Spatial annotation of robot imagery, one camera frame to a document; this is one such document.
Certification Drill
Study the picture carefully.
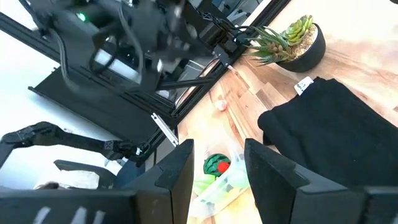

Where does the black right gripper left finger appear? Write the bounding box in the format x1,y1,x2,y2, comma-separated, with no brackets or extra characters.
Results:
121,139,195,224

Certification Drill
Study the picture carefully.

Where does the light green toy lettuce leaf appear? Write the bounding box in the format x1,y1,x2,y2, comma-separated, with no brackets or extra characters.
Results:
192,174,218,195

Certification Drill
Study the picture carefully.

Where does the succulent plant in bowl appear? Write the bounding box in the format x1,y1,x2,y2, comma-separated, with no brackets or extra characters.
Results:
244,14,326,73

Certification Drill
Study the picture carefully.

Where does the toy watermelon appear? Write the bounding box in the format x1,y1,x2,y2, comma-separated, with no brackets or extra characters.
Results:
203,153,232,177

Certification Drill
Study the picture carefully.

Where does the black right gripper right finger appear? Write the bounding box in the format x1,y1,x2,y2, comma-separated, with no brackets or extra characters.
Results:
244,138,365,224

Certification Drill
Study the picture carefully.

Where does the black cloth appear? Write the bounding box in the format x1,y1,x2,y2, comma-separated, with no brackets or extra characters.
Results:
257,76,398,189

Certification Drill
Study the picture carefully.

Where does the clear plastic tupperware container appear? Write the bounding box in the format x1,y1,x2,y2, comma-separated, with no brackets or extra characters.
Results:
188,146,252,218

